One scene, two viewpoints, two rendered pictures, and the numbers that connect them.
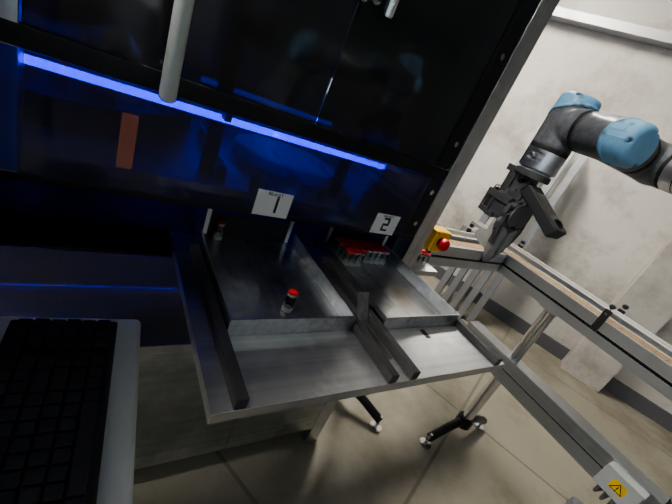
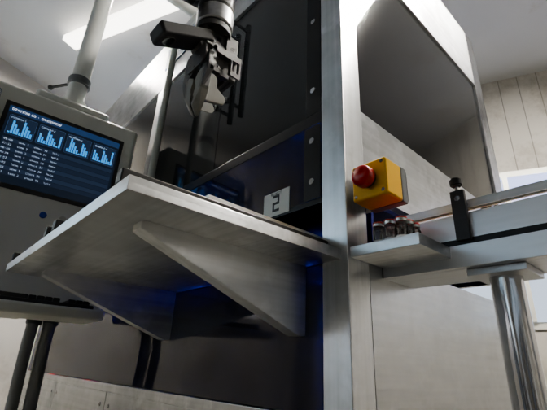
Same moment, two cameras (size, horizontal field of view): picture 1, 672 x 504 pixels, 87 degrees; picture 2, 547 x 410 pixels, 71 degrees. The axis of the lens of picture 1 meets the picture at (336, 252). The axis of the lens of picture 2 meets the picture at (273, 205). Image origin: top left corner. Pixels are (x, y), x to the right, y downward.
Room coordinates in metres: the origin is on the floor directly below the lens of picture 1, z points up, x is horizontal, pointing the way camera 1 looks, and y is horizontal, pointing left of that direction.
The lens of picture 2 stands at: (0.90, -0.90, 0.68)
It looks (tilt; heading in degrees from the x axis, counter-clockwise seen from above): 23 degrees up; 87
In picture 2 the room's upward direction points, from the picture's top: 3 degrees clockwise
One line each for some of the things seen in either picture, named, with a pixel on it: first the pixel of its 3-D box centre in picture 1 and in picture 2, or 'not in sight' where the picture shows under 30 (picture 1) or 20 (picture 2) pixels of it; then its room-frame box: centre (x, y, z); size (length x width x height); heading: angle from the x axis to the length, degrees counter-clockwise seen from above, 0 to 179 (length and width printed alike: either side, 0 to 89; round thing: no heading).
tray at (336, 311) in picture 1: (269, 272); not in sight; (0.67, 0.12, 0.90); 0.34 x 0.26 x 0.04; 39
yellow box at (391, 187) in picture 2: (433, 236); (378, 185); (1.13, -0.27, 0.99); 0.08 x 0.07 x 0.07; 39
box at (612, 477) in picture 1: (620, 486); not in sight; (0.98, -1.21, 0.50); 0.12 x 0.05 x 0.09; 39
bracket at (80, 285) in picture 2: not in sight; (110, 307); (0.56, 0.13, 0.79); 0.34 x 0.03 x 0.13; 39
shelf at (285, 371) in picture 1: (341, 303); (166, 265); (0.72, -0.06, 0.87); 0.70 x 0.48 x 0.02; 129
